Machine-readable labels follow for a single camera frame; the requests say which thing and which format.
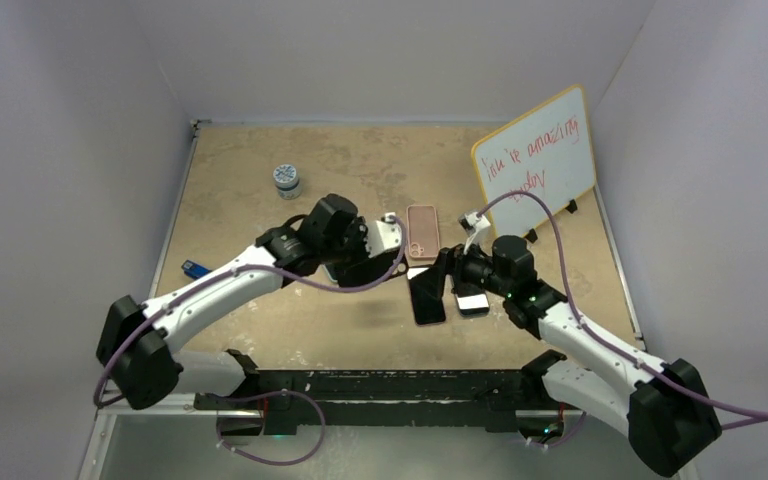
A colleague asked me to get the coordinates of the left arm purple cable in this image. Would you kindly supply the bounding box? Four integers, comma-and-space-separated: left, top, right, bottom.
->
92, 213, 408, 409

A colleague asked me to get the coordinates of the yellow framed whiteboard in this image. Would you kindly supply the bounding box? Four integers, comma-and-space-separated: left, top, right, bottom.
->
471, 85, 596, 236

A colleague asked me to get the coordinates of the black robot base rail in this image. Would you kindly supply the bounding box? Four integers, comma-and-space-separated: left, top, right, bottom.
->
194, 368, 576, 437

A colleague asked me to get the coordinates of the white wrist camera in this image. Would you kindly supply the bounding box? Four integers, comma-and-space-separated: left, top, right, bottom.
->
366, 212, 403, 258
458, 210, 492, 252

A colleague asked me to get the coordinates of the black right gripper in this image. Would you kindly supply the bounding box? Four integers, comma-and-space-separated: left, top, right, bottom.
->
412, 234, 512, 300

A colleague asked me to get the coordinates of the pink phone case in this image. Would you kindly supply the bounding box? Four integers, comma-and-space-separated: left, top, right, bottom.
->
406, 204, 440, 260

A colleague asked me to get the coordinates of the phone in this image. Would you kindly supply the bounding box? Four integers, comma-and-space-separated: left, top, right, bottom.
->
324, 252, 396, 288

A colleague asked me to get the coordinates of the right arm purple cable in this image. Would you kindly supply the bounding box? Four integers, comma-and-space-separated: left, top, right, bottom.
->
476, 191, 768, 432

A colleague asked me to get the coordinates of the white blue lidded jar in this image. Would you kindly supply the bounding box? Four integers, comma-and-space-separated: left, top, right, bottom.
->
273, 164, 302, 200

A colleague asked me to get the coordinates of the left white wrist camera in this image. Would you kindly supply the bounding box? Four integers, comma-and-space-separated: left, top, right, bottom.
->
366, 212, 403, 258

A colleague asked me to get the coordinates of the black smartphone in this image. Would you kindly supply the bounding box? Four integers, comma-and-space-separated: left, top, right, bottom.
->
407, 266, 446, 327

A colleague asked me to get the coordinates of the blue black stapler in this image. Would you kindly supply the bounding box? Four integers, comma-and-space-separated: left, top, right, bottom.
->
181, 260, 211, 280

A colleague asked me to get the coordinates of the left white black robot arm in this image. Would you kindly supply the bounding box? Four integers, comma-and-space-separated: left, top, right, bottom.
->
93, 193, 406, 410

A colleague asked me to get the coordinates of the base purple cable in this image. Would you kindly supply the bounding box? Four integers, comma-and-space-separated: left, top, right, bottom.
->
524, 410, 587, 452
214, 389, 328, 466

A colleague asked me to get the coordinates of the black whiteboard stand foot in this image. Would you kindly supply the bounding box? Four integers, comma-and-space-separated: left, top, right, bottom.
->
524, 229, 538, 244

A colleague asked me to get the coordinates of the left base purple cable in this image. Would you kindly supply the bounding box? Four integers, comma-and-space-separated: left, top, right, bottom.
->
214, 389, 328, 466

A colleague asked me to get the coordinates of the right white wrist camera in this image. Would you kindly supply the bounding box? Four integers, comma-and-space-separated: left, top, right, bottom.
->
458, 210, 492, 252

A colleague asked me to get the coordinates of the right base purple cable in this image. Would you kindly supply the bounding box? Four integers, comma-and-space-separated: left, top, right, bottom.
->
524, 410, 587, 452

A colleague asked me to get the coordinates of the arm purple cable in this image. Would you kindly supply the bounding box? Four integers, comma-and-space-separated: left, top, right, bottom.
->
476, 191, 768, 432
92, 213, 408, 409

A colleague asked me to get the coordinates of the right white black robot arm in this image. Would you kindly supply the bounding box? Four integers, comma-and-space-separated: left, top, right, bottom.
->
409, 235, 722, 477

